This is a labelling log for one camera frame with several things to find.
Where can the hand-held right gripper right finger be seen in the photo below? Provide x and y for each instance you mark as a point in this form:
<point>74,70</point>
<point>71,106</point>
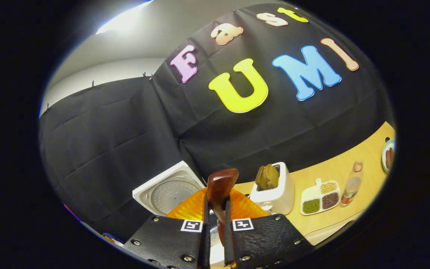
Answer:
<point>267,243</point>

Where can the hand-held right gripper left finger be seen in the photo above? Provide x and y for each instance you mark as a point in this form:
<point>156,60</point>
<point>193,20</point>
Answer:
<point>162,243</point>

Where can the white rice cooker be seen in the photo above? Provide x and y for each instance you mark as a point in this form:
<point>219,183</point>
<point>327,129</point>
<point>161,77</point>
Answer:
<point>162,194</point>

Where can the brown wooden spoon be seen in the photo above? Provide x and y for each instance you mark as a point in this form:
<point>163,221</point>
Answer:
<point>219,186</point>

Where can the white toaster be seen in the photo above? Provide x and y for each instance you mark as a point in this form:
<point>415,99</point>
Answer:
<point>278,198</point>

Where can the green mung beans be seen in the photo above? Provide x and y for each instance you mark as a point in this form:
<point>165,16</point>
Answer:
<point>311,206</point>

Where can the white divided dish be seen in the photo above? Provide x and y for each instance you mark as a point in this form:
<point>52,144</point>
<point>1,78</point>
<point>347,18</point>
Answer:
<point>317,194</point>

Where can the dark red beans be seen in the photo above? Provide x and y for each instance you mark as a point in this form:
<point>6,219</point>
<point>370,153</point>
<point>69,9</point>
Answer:
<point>330,200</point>

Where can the pale soybeans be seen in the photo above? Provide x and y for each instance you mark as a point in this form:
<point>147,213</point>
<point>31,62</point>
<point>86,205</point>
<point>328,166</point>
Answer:
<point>328,187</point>

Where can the clear plastic bottle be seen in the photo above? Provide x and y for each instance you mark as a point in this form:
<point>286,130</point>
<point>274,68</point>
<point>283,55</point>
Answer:
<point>351,186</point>

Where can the black backdrop cloth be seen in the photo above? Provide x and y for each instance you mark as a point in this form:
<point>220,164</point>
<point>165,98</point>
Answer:
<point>125,142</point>

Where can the pale green plate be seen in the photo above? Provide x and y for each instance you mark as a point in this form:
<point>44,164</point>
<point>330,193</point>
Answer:
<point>383,157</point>

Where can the brown sausage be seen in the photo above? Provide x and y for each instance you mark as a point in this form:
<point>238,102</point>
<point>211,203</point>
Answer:
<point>387,160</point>
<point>391,155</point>

